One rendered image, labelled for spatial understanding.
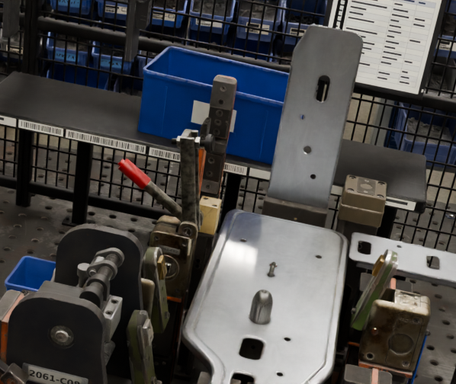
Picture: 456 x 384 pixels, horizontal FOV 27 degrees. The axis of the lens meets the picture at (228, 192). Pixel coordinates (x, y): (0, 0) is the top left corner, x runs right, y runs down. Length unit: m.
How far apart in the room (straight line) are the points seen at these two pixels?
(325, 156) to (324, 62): 0.18
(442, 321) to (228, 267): 0.70
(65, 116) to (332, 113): 0.55
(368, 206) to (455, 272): 0.20
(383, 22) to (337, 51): 0.29
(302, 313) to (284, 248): 0.19
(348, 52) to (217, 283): 0.46
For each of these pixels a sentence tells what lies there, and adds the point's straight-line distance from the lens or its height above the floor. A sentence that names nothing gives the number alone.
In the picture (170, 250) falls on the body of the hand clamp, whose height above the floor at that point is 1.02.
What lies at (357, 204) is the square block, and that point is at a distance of 1.73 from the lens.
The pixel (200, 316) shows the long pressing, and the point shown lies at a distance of 1.42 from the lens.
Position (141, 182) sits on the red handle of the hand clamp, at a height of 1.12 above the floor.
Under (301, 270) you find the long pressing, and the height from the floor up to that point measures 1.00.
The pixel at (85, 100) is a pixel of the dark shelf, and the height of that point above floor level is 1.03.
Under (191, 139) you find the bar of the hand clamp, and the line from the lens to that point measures 1.44.
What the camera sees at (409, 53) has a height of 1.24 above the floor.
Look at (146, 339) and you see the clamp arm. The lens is 1.24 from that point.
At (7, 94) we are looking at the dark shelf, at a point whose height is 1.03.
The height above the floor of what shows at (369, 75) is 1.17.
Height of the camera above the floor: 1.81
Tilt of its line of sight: 27 degrees down
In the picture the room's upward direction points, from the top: 9 degrees clockwise
